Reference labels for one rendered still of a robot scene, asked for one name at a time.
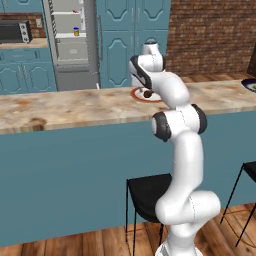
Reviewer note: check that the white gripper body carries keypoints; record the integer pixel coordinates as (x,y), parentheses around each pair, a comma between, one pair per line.
(136,82)

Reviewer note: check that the tall teal cupboards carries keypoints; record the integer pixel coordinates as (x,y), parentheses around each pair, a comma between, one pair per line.
(116,43)

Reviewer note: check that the white plate with red rim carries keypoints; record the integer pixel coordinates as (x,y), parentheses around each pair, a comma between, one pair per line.
(154,97)

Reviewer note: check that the grey fridge door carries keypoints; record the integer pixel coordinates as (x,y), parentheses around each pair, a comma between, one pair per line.
(90,36)

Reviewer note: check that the brown chicken drumstick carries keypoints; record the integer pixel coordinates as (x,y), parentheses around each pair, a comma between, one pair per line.
(147,94)

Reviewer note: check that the small red food item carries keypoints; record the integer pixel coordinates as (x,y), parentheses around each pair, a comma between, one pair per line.
(76,11)

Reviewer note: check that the yellow jar with blue lid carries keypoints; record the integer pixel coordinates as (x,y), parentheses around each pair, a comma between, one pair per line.
(76,32)

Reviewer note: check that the dark brown object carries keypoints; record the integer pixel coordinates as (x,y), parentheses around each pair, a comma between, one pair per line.
(252,65)

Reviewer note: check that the low teal cupboards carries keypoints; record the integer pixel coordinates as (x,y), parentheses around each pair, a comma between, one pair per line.
(26,71)

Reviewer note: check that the grey fridge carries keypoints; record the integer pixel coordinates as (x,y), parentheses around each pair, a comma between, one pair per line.
(68,50)

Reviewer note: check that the black stool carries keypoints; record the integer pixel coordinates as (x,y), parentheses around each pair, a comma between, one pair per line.
(248,168)
(146,195)

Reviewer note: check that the white wall socket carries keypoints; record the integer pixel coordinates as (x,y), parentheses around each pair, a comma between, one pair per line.
(39,22)

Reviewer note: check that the teal wall cupboards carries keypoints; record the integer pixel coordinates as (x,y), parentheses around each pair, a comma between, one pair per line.
(20,6)

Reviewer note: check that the yellow-green corn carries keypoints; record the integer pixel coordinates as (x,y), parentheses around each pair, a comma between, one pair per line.
(254,87)

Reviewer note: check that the dark blue plate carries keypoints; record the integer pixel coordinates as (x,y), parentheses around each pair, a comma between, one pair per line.
(246,84)

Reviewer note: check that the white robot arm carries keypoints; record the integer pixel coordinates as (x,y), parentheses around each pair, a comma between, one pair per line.
(186,156)

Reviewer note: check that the teal kitchen island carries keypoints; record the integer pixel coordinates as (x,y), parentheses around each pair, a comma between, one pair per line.
(66,173)

